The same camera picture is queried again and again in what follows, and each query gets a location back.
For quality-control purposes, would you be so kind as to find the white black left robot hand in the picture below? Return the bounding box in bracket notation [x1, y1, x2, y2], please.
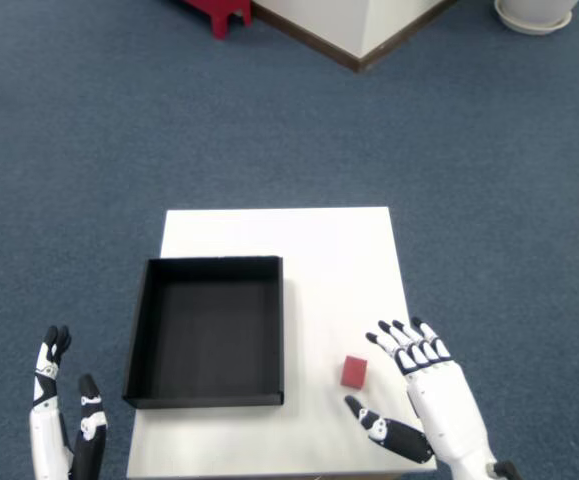
[28, 324, 110, 480]

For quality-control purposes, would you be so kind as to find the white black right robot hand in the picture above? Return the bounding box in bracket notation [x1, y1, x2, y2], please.
[343, 315, 498, 480]

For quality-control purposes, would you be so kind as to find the red cube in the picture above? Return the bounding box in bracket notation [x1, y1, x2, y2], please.
[339, 354, 369, 390]

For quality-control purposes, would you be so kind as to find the black open box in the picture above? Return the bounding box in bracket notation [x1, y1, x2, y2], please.
[121, 255, 285, 410]

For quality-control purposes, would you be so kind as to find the white pot saucer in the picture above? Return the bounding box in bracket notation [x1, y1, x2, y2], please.
[498, 8, 574, 36]

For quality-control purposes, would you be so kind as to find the white plant pot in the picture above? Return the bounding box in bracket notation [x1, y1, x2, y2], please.
[493, 0, 579, 20]

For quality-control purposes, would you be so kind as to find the red plastic stool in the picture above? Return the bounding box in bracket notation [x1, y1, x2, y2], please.
[178, 0, 254, 40]

